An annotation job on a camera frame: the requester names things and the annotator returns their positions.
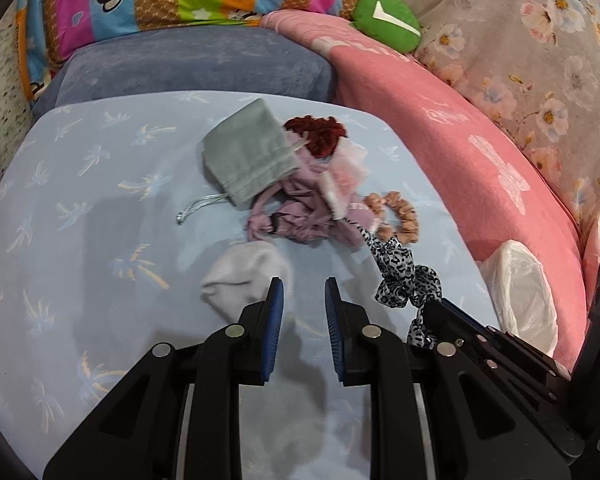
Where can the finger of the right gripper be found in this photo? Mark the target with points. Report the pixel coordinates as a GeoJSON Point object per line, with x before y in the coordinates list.
{"type": "Point", "coordinates": [447, 321]}

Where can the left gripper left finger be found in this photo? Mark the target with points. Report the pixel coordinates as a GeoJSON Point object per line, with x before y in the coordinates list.
{"type": "Point", "coordinates": [175, 413]}

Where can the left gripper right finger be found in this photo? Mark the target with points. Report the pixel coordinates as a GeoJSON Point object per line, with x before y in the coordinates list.
{"type": "Point", "coordinates": [430, 418]}

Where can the leopard print scarf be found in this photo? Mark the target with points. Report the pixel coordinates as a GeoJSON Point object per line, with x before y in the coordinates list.
{"type": "Point", "coordinates": [403, 282]}

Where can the tan pink scrunchie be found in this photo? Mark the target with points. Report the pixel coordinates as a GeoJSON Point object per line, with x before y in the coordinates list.
{"type": "Point", "coordinates": [395, 217]}

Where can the white sock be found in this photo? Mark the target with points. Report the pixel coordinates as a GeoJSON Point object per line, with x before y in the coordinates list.
{"type": "Point", "coordinates": [241, 276]}

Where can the pink white cloth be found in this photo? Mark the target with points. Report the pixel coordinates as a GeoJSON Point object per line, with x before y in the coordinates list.
{"type": "Point", "coordinates": [344, 173]}

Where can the mauve underwear cloth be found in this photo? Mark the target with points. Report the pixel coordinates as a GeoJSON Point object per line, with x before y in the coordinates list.
{"type": "Point", "coordinates": [295, 208]}

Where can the grey drawstring pouch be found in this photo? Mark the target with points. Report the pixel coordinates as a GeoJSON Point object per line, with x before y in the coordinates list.
{"type": "Point", "coordinates": [244, 155]}

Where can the white lined trash bin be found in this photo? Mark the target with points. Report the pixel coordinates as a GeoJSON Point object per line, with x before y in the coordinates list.
{"type": "Point", "coordinates": [521, 295]}

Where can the pink blanket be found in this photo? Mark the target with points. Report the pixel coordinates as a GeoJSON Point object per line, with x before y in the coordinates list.
{"type": "Point", "coordinates": [493, 193]}

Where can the small pink pillow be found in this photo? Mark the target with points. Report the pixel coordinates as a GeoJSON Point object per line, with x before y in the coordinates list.
{"type": "Point", "coordinates": [591, 261]}

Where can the light blue palm tablecloth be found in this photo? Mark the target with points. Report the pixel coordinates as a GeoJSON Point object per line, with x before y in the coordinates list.
{"type": "Point", "coordinates": [94, 270]}

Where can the dark red scrunchie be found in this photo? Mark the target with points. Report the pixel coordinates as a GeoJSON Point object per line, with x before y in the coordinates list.
{"type": "Point", "coordinates": [322, 134]}

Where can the grey floral bedsheet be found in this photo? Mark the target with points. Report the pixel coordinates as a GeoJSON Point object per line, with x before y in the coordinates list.
{"type": "Point", "coordinates": [533, 68]}

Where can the green round cushion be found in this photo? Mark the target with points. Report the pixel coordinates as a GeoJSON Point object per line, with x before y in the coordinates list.
{"type": "Point", "coordinates": [390, 22]}

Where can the blue-grey velvet pillow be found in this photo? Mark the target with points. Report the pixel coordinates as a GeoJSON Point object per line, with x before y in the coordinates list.
{"type": "Point", "coordinates": [209, 57]}

